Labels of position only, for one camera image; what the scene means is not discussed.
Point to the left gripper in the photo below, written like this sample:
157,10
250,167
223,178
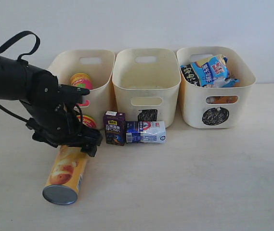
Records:
55,122

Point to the blue instant noodle bag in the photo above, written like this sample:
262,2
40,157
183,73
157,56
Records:
210,72

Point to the middle cream plastic bin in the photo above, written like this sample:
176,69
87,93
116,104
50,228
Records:
146,83

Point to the yellow chips can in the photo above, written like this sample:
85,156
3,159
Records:
64,181

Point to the orange instant noodle bag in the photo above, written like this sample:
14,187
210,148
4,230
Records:
221,99

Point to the right cream plastic bin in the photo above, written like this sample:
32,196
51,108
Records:
192,99

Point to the blue white milk carton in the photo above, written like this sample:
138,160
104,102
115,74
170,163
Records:
145,132

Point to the left cream plastic bin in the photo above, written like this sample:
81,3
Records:
98,64

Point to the cream plastic bin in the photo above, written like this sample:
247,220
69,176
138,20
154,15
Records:
146,83
98,64
192,99

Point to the pink chips can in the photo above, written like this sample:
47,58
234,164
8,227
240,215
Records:
84,81

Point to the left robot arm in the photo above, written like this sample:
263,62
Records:
15,80

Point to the purple juice carton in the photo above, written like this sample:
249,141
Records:
114,127

